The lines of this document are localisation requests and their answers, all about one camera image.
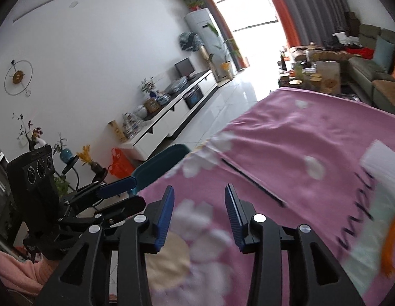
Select small green leafy plant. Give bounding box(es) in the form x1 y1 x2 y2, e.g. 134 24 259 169
54 175 71 198

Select black built-in oven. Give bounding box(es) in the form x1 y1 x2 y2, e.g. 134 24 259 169
184 87 204 109

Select red cloth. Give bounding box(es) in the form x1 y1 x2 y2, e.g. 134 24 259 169
347 46 375 59

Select orange grey narrow curtain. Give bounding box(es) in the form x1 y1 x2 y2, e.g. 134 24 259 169
185 0 250 71

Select plant in teal vase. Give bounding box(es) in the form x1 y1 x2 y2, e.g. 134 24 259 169
53 133 74 163

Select blue patterned cloth bundle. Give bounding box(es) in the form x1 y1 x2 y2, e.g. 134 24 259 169
179 31 203 52

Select yellow patterned box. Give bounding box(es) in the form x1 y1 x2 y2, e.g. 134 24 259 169
109 120 125 141

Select orange grey wide curtain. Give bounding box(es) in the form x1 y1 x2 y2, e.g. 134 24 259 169
260 0 364 49

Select dark coffee table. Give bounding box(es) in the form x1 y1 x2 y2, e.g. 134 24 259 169
277 81 365 103

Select tall plant in yellow pot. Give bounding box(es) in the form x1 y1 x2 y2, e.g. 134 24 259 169
207 22 241 81

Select plastic wrapped flat dish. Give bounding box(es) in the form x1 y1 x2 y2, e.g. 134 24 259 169
167 77 188 94

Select dried branches in vase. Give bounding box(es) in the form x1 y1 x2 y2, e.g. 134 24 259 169
13 112 47 150

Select black tiered plant stand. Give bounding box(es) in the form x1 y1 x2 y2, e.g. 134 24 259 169
61 155 109 186

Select white standing air conditioner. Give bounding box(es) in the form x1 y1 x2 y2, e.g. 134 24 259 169
185 9 232 81

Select group of jars and boxes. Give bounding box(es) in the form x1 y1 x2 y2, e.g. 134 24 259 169
278 60 342 95

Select black monitor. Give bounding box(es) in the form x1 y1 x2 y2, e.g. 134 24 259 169
174 58 196 78

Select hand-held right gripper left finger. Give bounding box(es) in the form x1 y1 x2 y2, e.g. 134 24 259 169
33 185 175 306

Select teal chair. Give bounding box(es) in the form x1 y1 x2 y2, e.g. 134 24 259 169
131 143 192 196

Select pink floral blanket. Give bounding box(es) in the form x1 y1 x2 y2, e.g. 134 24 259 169
110 87 395 306

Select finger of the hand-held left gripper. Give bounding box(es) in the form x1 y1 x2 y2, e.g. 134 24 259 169
68 175 137 211
95 196 147 227

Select round metal wall clock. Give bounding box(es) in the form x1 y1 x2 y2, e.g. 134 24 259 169
4 59 34 97

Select green brown sofa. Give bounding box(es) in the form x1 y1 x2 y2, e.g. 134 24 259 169
288 11 395 117

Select light blue cushion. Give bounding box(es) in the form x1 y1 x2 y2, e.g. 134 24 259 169
373 35 395 72

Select yellow flowers in dark vase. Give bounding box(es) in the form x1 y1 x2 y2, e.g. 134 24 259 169
77 145 104 174

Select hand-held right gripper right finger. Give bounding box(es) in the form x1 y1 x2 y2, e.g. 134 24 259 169
225 184 365 306

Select gold floor stand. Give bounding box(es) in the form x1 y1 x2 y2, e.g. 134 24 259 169
199 45 219 84

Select plastic wrapped ornament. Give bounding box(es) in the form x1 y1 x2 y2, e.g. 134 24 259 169
122 112 141 138

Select dark wall shelf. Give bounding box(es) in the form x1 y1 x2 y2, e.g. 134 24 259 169
0 137 30 250

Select orange plastic bag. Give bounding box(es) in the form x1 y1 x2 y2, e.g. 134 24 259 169
108 147 134 177

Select person's left forearm pink sleeve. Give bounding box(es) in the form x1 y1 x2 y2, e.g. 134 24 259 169
0 248 62 294

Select white printed paper packaging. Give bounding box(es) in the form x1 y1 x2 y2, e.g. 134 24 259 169
337 139 395 298

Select small plant in porcelain vase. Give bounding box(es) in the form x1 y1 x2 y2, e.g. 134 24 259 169
141 77 158 99

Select white long media cabinet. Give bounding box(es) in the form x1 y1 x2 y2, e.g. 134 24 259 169
119 68 219 162

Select thin dark stick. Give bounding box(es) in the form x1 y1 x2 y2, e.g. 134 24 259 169
221 157 287 207

